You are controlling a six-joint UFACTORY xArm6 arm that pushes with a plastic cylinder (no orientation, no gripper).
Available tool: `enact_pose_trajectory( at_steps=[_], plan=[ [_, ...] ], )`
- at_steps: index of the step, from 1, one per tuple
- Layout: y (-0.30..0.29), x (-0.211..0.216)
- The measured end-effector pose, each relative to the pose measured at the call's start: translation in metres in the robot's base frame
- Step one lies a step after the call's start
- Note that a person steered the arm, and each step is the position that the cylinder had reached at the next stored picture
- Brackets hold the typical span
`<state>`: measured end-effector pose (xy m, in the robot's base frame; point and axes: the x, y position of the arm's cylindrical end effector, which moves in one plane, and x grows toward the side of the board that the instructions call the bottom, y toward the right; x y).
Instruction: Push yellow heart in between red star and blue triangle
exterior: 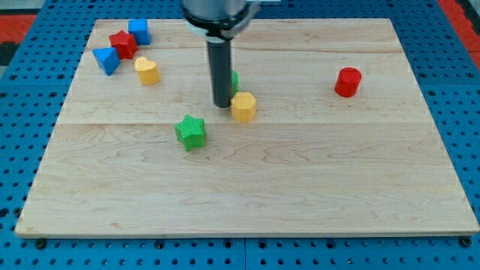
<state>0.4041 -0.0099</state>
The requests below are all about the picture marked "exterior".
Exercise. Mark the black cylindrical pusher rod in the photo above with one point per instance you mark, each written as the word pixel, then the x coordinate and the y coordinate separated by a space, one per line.
pixel 220 63

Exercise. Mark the yellow hexagon block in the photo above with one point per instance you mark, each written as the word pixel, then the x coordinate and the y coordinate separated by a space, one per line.
pixel 243 107

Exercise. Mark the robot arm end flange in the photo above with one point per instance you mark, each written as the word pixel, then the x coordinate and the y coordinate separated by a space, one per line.
pixel 218 21

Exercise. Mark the green block behind rod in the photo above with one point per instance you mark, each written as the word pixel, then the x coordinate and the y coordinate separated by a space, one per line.
pixel 235 81

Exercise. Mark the blue cube block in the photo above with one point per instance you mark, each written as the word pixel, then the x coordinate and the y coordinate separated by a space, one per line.
pixel 139 28

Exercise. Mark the green star block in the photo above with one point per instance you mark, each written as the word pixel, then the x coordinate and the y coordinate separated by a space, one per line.
pixel 191 132

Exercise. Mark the blue triangle block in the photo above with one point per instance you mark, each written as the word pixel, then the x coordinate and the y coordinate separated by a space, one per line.
pixel 107 59

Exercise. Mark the wooden board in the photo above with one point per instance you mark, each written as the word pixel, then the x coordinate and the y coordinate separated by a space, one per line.
pixel 311 164

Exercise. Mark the red star block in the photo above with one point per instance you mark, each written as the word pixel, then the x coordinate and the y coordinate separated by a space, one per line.
pixel 124 43

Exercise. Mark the yellow heart block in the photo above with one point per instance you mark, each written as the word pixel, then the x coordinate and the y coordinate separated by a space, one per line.
pixel 147 71

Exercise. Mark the red cylinder block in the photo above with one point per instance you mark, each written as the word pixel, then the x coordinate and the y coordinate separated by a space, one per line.
pixel 348 81

